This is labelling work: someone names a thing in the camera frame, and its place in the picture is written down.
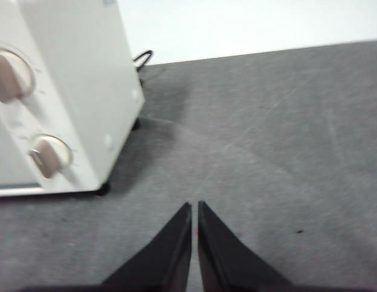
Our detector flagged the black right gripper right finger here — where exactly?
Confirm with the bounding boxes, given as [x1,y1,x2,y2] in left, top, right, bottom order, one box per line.
[196,200,293,288]

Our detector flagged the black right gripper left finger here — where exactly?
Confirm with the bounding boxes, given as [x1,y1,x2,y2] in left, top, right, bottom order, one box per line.
[99,201,193,288]

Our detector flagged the beige oven timer knob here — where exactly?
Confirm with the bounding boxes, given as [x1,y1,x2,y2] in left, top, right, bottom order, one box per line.
[28,133,74,179]

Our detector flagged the white Toshiba toaster oven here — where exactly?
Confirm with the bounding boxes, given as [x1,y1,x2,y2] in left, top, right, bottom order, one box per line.
[0,0,146,198]

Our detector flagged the beige oven temperature knob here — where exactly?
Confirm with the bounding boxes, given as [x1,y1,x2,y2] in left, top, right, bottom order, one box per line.
[0,48,35,104]

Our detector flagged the black oven power cable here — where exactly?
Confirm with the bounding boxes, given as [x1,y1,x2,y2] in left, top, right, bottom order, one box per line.
[132,49,154,89]

